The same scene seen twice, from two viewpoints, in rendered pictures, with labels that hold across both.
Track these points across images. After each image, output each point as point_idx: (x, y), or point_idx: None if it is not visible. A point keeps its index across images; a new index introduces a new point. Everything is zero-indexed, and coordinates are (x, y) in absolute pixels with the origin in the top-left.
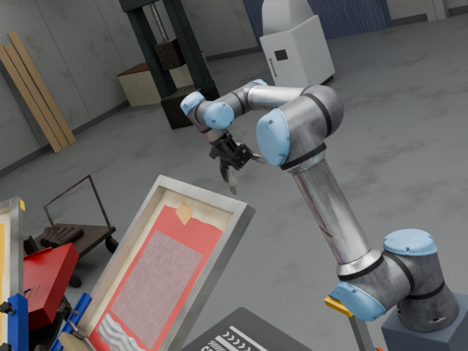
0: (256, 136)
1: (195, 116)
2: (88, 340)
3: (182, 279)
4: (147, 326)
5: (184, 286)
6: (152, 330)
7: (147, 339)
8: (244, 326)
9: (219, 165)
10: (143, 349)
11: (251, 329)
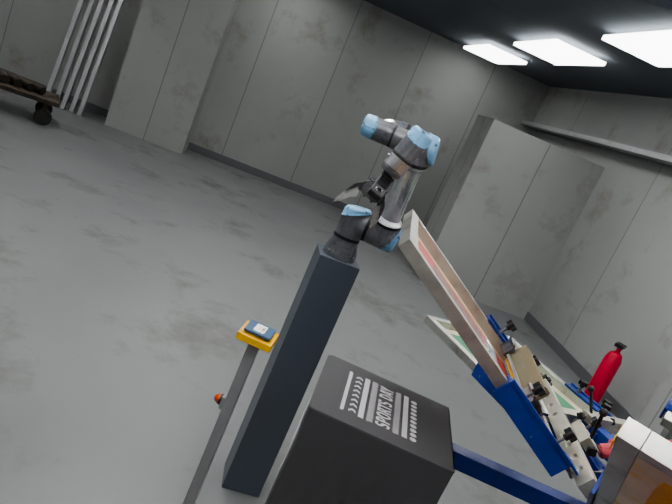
0: (436, 150)
1: (411, 151)
2: (519, 385)
3: (447, 285)
4: (475, 328)
5: (449, 286)
6: (474, 325)
7: (479, 332)
8: (333, 397)
9: (384, 202)
10: (483, 338)
11: (333, 392)
